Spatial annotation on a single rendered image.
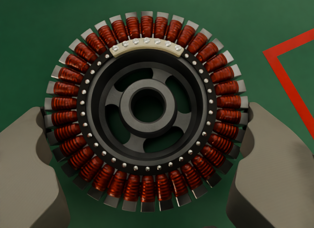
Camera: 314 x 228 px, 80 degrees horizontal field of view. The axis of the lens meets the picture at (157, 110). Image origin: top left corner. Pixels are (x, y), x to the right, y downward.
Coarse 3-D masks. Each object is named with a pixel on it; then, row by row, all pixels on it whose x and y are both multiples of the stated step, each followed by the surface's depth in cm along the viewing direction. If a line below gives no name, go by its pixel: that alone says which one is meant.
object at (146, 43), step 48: (96, 48) 10; (144, 48) 11; (192, 48) 10; (96, 96) 11; (192, 96) 12; (240, 96) 11; (96, 144) 10; (192, 144) 10; (96, 192) 10; (144, 192) 9; (192, 192) 10
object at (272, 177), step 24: (264, 120) 9; (264, 144) 8; (288, 144) 8; (240, 168) 7; (264, 168) 7; (288, 168) 7; (312, 168) 7; (240, 192) 6; (264, 192) 6; (288, 192) 6; (312, 192) 6; (240, 216) 6; (264, 216) 5; (288, 216) 5; (312, 216) 5
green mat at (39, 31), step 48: (0, 0) 15; (48, 0) 15; (96, 0) 15; (144, 0) 15; (192, 0) 15; (240, 0) 15; (288, 0) 15; (0, 48) 14; (48, 48) 14; (240, 48) 15; (0, 96) 14; (48, 96) 14; (144, 96) 14; (144, 144) 13; (240, 144) 13
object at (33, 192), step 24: (24, 120) 9; (0, 144) 8; (24, 144) 8; (48, 144) 9; (0, 168) 7; (24, 168) 7; (48, 168) 7; (0, 192) 6; (24, 192) 6; (48, 192) 6; (0, 216) 5; (24, 216) 5; (48, 216) 5
